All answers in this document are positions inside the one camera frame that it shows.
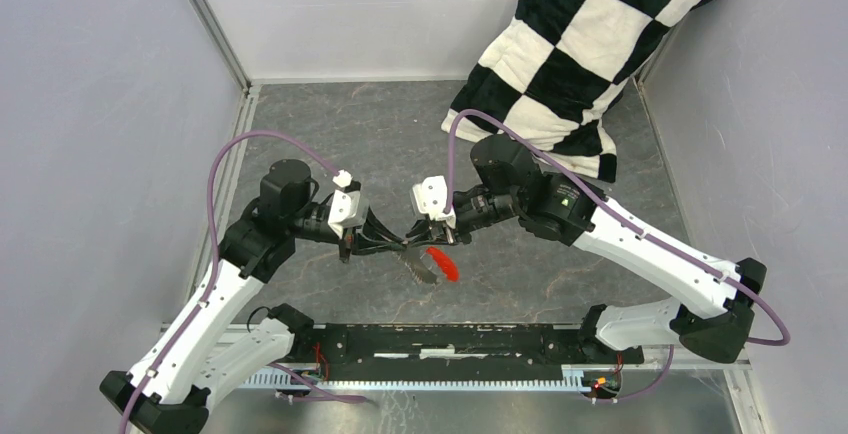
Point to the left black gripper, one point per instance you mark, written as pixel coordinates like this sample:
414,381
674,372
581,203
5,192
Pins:
348,244

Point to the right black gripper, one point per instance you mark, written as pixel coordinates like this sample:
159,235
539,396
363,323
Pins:
440,232

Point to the red key tag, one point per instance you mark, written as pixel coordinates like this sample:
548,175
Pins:
445,263

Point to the metal key holder plate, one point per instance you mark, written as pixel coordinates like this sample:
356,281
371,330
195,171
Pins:
412,258

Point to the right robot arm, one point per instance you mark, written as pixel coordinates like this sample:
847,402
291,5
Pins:
709,310

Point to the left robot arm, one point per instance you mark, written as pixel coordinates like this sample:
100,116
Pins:
179,381

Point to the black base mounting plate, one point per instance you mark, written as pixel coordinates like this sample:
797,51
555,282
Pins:
452,352

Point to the black white checkered blanket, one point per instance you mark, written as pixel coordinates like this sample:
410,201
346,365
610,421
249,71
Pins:
556,69

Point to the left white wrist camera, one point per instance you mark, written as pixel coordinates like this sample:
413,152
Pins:
348,208

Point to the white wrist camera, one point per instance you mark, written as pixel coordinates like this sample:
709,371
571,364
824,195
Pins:
431,196
348,208

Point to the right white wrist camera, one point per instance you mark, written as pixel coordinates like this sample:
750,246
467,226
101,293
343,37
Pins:
431,196

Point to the slotted cable duct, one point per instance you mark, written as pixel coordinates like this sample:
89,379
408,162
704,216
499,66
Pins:
568,381

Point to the aluminium frame rail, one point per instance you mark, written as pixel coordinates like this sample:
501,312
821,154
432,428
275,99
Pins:
220,40

